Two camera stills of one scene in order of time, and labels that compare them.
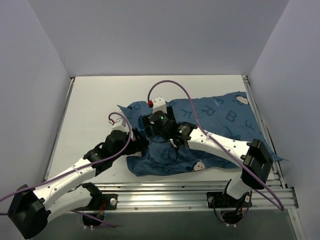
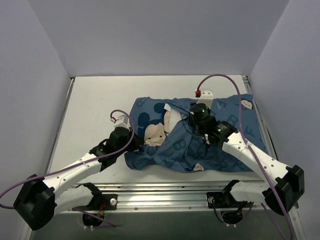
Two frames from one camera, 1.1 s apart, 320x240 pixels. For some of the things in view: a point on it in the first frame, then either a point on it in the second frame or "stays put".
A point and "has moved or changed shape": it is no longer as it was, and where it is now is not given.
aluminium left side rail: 69,91 stays put
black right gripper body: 146,122 -> 191,119
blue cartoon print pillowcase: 230,113 has moved or changed shape
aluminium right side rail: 278,170 stays put
